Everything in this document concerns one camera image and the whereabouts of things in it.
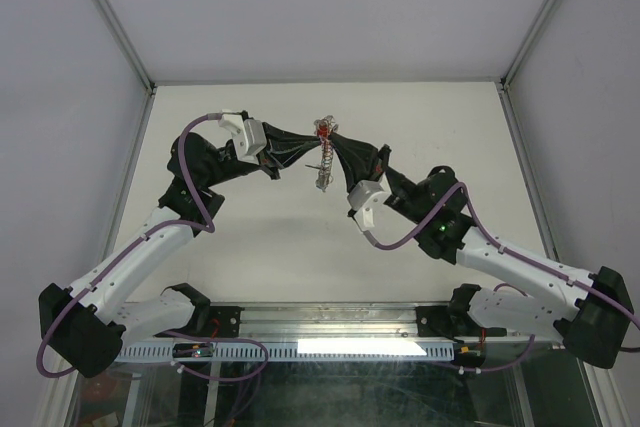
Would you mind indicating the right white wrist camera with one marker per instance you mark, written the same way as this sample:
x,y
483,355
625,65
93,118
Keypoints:
x,y
366,196

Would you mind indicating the red key tag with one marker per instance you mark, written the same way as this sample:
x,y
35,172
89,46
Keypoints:
x,y
323,130

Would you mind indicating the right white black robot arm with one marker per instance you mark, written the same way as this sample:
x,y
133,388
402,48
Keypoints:
x,y
589,313

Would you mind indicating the left aluminium frame post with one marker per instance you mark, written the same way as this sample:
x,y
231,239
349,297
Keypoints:
x,y
113,23

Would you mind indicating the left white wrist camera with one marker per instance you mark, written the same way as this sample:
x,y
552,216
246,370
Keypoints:
x,y
247,134

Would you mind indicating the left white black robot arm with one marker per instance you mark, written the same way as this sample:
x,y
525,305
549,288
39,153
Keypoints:
x,y
201,157

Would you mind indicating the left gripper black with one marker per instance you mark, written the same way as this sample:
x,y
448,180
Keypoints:
x,y
277,138

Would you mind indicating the aluminium mounting rail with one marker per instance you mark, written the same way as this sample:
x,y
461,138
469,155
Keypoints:
x,y
325,319

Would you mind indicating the aluminium frame post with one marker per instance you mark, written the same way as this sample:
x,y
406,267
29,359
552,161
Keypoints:
x,y
533,33
113,23

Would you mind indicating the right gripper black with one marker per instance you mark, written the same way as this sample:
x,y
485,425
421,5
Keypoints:
x,y
358,160

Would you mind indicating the metal keyring holder with rings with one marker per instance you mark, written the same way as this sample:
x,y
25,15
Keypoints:
x,y
324,168

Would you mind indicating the right aluminium frame post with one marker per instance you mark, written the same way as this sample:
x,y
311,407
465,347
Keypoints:
x,y
533,33

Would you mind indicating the grey slotted cable duct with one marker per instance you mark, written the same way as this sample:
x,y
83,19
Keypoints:
x,y
304,350

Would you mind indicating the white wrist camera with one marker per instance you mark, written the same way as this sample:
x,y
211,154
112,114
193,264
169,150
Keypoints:
x,y
366,196
247,134

